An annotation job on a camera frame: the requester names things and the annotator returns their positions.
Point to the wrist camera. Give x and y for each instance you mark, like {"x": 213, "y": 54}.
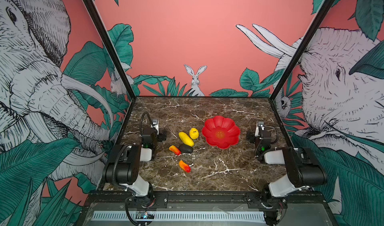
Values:
{"x": 259, "y": 129}
{"x": 155, "y": 126}

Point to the red orange fake mango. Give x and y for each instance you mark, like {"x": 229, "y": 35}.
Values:
{"x": 175, "y": 150}

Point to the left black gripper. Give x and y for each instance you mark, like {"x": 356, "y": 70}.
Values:
{"x": 160, "y": 136}

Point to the yellow fake banana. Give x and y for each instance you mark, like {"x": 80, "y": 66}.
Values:
{"x": 186, "y": 139}

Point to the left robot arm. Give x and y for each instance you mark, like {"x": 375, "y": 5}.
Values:
{"x": 123, "y": 164}

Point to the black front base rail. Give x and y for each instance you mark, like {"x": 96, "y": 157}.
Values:
{"x": 162, "y": 199}

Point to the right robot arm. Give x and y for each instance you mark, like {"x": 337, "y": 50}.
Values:
{"x": 303, "y": 169}

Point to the red flower-shaped bowl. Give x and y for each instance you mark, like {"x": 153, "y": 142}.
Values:
{"x": 221, "y": 132}

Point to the dark fake avocado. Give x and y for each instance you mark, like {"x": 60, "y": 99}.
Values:
{"x": 185, "y": 149}

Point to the right black frame post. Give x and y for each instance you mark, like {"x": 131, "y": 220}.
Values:
{"x": 319, "y": 17}

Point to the left black frame post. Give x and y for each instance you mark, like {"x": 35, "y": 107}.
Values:
{"x": 97, "y": 21}

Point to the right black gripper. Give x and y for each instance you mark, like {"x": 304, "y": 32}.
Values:
{"x": 252, "y": 136}

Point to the black frame post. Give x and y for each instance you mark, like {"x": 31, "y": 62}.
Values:
{"x": 319, "y": 17}
{"x": 97, "y": 21}

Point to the yellow fake lemon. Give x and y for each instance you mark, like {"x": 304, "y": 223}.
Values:
{"x": 193, "y": 133}

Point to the orange red fake peach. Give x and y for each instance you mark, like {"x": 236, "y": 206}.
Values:
{"x": 185, "y": 167}

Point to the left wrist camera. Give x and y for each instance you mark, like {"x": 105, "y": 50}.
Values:
{"x": 155, "y": 126}

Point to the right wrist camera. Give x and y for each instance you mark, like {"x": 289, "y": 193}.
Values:
{"x": 259, "y": 129}

